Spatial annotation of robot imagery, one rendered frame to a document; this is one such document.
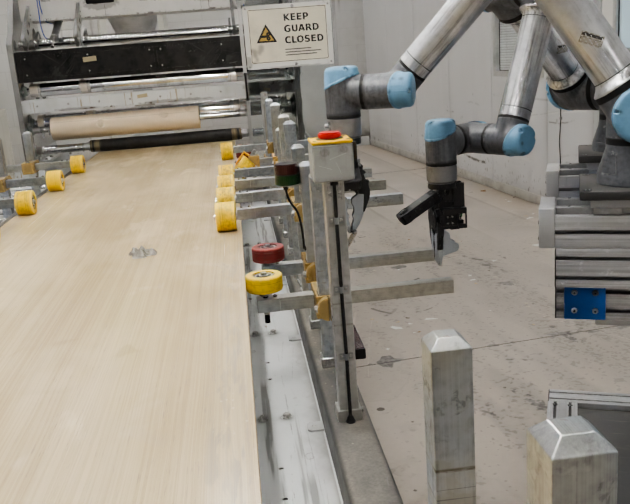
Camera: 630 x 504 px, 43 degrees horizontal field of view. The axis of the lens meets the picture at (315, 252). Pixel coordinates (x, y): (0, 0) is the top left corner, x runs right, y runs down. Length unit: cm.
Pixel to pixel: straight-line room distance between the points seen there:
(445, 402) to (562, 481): 26
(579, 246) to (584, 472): 141
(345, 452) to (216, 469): 46
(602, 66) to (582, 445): 128
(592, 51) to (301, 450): 95
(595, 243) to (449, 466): 117
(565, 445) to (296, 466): 113
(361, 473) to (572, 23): 93
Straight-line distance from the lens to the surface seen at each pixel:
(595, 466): 43
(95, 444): 109
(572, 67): 231
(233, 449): 101
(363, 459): 137
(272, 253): 192
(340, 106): 172
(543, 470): 44
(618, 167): 180
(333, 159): 134
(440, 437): 69
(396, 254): 199
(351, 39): 1099
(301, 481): 148
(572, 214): 182
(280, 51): 438
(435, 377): 67
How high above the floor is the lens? 138
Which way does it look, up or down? 15 degrees down
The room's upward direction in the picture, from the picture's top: 4 degrees counter-clockwise
